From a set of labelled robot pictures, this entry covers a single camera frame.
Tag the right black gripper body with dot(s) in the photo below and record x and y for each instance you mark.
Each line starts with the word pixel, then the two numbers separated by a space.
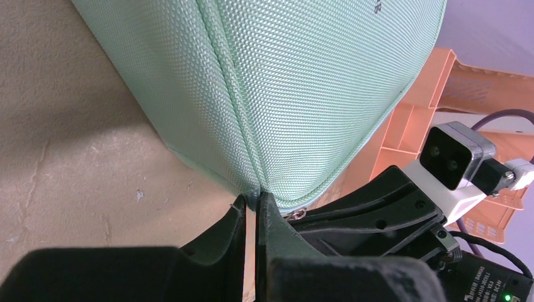
pixel 388 216

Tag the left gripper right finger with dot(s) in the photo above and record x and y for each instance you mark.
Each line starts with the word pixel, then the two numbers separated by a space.
pixel 288 268

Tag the peach plastic organizer basket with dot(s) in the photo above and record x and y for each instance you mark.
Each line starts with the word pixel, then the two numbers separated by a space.
pixel 441 94

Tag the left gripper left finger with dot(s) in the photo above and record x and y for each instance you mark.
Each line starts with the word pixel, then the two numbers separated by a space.
pixel 209 268

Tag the mint green storage case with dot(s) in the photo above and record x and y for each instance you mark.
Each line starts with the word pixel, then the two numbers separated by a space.
pixel 274 96

